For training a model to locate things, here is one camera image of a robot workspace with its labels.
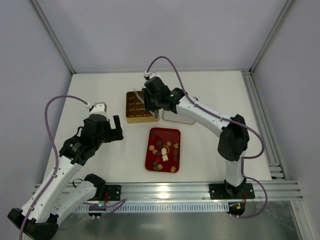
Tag red rectangular tin tray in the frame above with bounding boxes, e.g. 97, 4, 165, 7
144, 127, 181, 174

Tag gold chocolate box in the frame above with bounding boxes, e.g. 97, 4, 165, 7
125, 91, 160, 124

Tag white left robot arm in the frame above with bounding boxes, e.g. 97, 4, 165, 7
7, 114, 124, 240

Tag metal tongs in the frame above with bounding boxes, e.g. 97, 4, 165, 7
133, 88, 159, 118

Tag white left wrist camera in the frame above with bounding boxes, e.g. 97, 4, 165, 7
85, 102, 107, 117

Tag silver tin lid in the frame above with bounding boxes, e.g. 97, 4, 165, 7
162, 110, 196, 125

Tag aluminium mounting rail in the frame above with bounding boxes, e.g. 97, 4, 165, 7
119, 180, 303, 201

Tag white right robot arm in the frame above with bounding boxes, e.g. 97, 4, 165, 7
142, 76, 250, 198

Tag cream square chocolate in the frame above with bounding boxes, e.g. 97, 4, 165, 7
162, 155, 169, 162

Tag slotted cable duct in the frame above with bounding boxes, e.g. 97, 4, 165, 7
74, 202, 229, 214

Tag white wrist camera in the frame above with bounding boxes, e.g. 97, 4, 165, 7
85, 102, 107, 117
143, 71, 158, 81

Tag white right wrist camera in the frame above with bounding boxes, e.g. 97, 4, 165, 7
143, 71, 158, 81

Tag white figurine chocolate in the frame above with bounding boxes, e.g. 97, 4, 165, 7
161, 147, 167, 156

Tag tan square corner chocolate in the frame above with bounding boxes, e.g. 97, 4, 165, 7
170, 166, 176, 173

